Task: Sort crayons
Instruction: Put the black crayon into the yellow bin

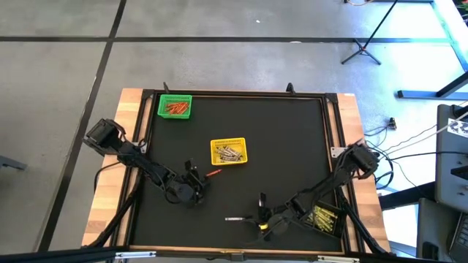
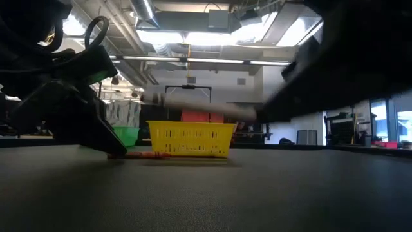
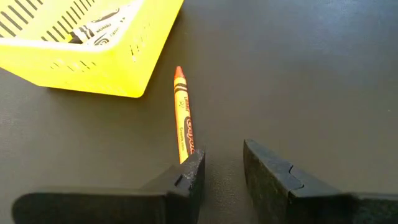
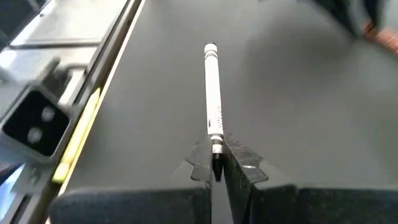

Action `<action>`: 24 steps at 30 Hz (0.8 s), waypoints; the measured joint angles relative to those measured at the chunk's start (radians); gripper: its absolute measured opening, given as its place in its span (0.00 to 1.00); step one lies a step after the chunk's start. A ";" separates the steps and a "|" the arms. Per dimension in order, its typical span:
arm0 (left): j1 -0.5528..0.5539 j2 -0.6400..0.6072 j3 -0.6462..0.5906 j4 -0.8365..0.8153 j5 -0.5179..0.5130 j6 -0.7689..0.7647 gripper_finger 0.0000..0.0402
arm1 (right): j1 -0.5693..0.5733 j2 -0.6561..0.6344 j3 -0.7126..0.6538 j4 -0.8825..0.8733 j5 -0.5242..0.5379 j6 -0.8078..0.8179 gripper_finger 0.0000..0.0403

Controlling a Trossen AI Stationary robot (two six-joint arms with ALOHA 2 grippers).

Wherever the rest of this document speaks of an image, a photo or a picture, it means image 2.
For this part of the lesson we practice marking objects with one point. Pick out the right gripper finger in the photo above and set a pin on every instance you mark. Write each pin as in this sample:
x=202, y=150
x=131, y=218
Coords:
x=296, y=96

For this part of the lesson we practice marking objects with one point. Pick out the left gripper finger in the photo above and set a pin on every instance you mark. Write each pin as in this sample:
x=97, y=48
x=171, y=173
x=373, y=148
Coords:
x=80, y=122

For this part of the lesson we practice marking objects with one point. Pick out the orange crayon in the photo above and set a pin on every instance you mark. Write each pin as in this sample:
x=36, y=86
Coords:
x=145, y=155

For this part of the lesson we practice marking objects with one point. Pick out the black crayon white wrapper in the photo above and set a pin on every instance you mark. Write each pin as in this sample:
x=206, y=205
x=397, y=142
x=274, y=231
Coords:
x=199, y=104

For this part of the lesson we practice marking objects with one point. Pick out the yellow plastic basket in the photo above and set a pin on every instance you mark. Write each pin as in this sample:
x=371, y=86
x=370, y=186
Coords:
x=191, y=138

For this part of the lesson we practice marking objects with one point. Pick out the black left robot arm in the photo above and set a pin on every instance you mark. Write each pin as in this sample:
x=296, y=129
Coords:
x=25, y=25

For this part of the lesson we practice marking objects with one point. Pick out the long ceiling light tube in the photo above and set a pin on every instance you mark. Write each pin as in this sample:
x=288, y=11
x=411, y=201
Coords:
x=270, y=63
x=215, y=60
x=151, y=58

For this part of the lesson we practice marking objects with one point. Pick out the grey waste bin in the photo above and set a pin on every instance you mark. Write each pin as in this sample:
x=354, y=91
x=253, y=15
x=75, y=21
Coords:
x=306, y=138

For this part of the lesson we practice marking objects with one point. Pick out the white patterned fabric sheet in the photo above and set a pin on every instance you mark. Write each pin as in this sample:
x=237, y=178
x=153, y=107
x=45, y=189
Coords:
x=124, y=114

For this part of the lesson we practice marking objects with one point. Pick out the black round object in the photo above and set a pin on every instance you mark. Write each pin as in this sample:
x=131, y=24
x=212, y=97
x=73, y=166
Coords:
x=286, y=141

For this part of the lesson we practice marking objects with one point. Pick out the green plastic basket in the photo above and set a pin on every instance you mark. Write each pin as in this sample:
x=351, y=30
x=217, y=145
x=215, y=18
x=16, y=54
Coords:
x=128, y=135

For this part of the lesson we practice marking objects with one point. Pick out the black equipment rack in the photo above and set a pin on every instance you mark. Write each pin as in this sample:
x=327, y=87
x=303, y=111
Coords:
x=254, y=132

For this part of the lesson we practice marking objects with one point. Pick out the person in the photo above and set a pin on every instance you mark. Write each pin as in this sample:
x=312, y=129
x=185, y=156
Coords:
x=239, y=125

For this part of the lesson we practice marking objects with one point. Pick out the black partition panel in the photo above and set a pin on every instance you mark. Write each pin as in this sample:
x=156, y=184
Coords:
x=154, y=114

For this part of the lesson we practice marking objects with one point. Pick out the red box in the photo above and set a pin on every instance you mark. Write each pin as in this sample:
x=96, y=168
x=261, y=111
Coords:
x=386, y=144

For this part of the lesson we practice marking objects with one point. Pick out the red fabric panel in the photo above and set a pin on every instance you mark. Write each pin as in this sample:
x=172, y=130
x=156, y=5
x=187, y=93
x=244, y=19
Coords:
x=199, y=116

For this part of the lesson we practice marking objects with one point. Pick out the grey wall vent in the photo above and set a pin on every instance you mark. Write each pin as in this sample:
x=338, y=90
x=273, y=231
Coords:
x=191, y=80
x=241, y=81

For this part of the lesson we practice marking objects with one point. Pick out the rectangular silver air duct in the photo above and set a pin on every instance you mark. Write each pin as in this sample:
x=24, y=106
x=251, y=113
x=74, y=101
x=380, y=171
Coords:
x=296, y=32

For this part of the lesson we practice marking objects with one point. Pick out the black rectangular frame stand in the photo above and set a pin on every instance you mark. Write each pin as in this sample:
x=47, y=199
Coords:
x=188, y=86

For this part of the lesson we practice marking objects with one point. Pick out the round silver air duct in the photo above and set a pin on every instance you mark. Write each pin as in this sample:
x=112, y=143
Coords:
x=145, y=11

